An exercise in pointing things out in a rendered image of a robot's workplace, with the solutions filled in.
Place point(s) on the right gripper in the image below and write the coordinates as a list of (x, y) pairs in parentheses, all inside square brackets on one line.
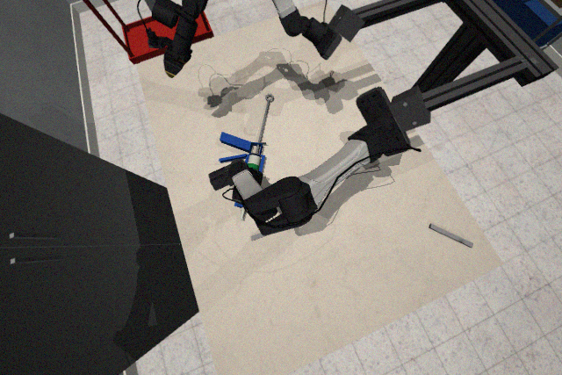
[(180, 49)]

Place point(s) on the blue sealant gun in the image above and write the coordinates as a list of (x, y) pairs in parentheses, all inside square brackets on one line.
[(244, 145)]

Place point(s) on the grey sealant cartridge with green label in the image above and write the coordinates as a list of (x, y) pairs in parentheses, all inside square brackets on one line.
[(254, 162)]

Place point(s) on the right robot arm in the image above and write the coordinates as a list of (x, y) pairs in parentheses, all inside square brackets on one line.
[(167, 13)]

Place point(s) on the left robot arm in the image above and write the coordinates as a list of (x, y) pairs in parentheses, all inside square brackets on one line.
[(298, 197)]

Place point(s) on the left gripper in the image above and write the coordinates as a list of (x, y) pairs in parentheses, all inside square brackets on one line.
[(258, 175)]

